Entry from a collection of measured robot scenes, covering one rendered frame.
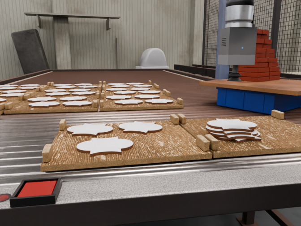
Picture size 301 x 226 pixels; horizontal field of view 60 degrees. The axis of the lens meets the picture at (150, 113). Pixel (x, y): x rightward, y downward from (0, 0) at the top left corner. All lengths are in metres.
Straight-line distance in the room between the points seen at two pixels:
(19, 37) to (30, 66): 0.58
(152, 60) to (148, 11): 1.42
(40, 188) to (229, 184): 0.37
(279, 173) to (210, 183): 0.17
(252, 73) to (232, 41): 0.72
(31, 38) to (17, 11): 0.83
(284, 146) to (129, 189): 0.45
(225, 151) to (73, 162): 0.38
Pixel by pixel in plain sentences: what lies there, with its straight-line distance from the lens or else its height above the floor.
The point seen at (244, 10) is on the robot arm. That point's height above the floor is 1.29.
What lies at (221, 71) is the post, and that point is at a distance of 2.65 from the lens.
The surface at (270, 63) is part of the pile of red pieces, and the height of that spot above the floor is 1.13.
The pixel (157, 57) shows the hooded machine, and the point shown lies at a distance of 5.96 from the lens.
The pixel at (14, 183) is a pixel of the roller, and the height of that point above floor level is 0.91.
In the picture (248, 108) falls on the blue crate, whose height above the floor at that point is 0.93.
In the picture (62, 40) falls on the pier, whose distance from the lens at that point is 6.23.
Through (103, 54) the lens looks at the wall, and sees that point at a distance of 6.51.
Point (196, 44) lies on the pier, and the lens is 6.96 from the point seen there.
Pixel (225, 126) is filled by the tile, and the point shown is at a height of 0.97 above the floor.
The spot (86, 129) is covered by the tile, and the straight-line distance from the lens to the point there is 0.86.
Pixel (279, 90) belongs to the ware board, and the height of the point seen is 1.03.
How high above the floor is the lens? 1.18
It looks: 12 degrees down
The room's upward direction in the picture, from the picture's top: straight up
